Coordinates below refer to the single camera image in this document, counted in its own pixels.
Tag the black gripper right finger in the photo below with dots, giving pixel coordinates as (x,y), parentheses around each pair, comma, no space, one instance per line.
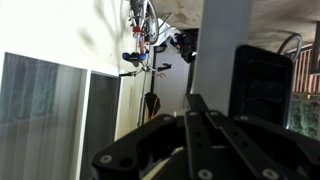
(260,86)

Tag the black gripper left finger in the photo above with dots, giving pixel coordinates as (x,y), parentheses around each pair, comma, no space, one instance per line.
(195,103)

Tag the wooden balcony railing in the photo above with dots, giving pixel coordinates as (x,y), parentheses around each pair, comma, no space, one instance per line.
(305,76)

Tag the thin metal pole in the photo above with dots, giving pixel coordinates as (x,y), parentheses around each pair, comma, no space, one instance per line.
(142,100)

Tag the green hedge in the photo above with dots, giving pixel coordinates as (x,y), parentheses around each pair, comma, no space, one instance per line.
(303,118)

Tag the black bag pile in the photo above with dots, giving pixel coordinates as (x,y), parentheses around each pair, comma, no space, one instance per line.
(188,50)

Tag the black metal rack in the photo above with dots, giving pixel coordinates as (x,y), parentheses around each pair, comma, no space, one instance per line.
(160,49)

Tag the white and blue bag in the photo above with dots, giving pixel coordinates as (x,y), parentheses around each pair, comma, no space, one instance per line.
(166,35)

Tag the bicycle with blue saddle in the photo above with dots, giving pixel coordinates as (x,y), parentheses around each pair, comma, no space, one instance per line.
(133,57)

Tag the window with vertical blinds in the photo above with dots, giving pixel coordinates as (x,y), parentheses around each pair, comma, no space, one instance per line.
(40,116)

